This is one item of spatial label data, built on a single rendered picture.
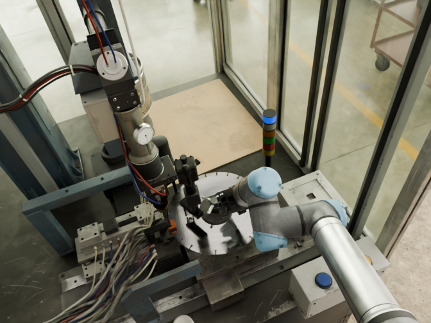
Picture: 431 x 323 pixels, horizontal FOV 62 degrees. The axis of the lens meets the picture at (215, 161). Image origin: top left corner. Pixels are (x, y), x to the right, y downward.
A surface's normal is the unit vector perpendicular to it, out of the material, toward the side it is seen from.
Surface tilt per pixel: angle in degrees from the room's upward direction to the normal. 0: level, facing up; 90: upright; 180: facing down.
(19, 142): 90
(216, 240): 0
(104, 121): 90
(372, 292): 21
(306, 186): 0
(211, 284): 0
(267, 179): 32
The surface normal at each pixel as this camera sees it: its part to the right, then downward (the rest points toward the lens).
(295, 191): -0.09, -0.66
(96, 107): 0.37, 0.67
